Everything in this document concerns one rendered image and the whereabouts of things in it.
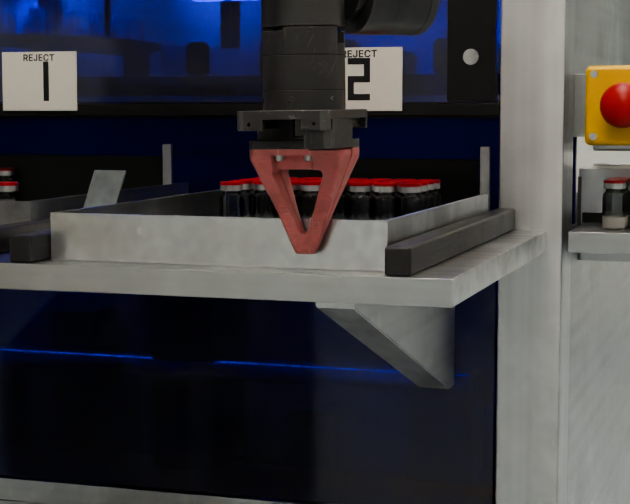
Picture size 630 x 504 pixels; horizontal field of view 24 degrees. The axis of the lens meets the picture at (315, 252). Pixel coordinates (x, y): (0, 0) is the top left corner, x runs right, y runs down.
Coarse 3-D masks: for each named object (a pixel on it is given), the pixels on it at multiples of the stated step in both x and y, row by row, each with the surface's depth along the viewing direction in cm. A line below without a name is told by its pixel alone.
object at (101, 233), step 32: (64, 224) 108; (96, 224) 107; (128, 224) 106; (160, 224) 106; (192, 224) 105; (224, 224) 104; (256, 224) 103; (352, 224) 101; (384, 224) 100; (416, 224) 108; (448, 224) 118; (64, 256) 108; (96, 256) 107; (128, 256) 107; (160, 256) 106; (192, 256) 105; (224, 256) 104; (256, 256) 103; (288, 256) 103; (320, 256) 102; (352, 256) 101; (384, 256) 100
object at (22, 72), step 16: (16, 64) 149; (32, 64) 149; (48, 64) 148; (64, 64) 148; (16, 80) 150; (32, 80) 149; (64, 80) 148; (16, 96) 150; (32, 96) 149; (64, 96) 148
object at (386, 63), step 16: (352, 48) 138; (368, 48) 138; (384, 48) 137; (400, 48) 137; (352, 64) 138; (384, 64) 138; (400, 64) 137; (384, 80) 138; (400, 80) 137; (384, 96) 138; (400, 96) 137
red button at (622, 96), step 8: (608, 88) 129; (616, 88) 128; (624, 88) 128; (608, 96) 128; (616, 96) 128; (624, 96) 128; (600, 104) 129; (608, 104) 128; (616, 104) 128; (624, 104) 128; (608, 112) 128; (616, 112) 128; (624, 112) 128; (608, 120) 129; (616, 120) 128; (624, 120) 128
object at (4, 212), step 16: (128, 192) 140; (144, 192) 143; (160, 192) 147; (176, 192) 151; (0, 208) 122; (16, 208) 122; (32, 208) 122; (48, 208) 124; (64, 208) 127; (80, 208) 130; (0, 224) 122
